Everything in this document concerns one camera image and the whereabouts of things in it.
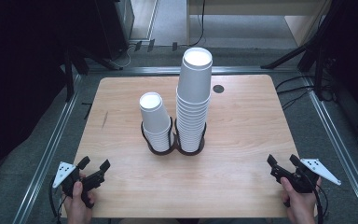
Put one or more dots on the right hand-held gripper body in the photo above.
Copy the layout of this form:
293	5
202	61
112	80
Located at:
307	180

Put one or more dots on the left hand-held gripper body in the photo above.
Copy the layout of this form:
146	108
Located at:
66	174

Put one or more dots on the stack of white paper cups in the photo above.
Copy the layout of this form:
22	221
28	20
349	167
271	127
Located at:
154	118
194	81

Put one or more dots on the person's right hand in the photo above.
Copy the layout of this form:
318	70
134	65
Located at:
301	208

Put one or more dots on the person's left hand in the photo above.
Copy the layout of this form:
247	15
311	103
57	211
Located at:
77	208

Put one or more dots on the black metal stand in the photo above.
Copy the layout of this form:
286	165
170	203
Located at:
69	81

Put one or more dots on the black round table grommet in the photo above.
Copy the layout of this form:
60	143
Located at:
218	89

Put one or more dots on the black tripod stand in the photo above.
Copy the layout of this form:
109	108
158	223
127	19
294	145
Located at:
287	57

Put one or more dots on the light wooden desk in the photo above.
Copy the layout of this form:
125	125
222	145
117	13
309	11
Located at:
301	25

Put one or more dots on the black cabinet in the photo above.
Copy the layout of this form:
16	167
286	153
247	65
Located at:
115	25

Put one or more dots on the aluminium frame rail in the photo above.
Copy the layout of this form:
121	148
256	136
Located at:
48	152
136	71
338	146

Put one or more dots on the black floor bracket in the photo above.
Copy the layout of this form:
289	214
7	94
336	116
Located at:
138	45
174	46
151	45

